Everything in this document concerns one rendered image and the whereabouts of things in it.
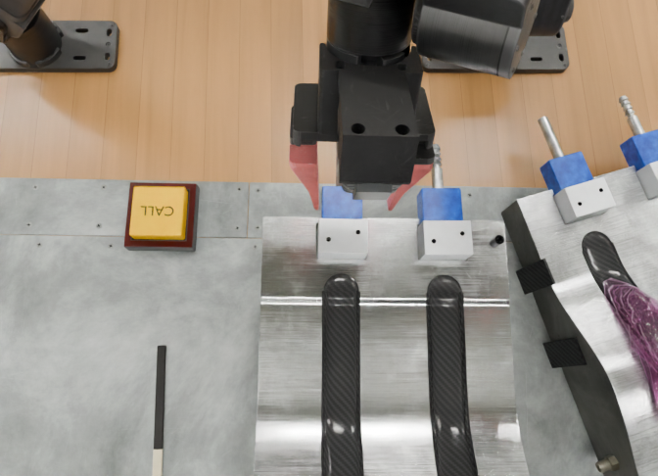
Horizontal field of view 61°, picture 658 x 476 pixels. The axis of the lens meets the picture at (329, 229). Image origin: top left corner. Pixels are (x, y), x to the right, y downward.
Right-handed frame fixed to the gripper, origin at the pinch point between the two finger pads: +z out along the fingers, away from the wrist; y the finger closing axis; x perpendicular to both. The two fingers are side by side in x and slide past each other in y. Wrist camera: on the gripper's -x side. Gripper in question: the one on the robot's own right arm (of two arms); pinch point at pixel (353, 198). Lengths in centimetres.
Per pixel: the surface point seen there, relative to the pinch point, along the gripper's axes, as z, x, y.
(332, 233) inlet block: 8.3, 3.8, -1.4
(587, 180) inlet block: 8.6, 13.2, 28.3
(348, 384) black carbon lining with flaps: 18.9, -7.0, 0.4
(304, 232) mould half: 10.2, 5.8, -4.3
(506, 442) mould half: 20.7, -12.3, 15.8
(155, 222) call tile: 13.6, 10.3, -21.3
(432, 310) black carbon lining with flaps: 14.9, -0.8, 9.2
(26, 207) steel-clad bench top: 15.3, 14.4, -37.7
